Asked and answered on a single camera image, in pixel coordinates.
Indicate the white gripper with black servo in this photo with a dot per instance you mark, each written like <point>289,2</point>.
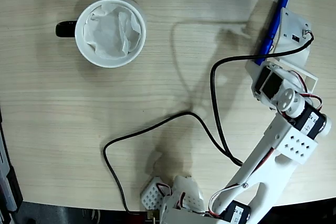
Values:
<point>292,28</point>

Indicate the blue pen with silver clip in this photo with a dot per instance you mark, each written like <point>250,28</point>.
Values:
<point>275,22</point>

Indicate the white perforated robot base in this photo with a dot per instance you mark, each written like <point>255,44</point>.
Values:
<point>152,195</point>

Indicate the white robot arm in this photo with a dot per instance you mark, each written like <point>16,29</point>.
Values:
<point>265,161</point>

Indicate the crumpled white paper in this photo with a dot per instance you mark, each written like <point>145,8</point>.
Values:
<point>110,35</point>

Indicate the black camera on white mount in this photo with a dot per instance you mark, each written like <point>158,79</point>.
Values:
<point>294,24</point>

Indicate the grey metal frame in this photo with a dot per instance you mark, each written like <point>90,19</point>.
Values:
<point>5,182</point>

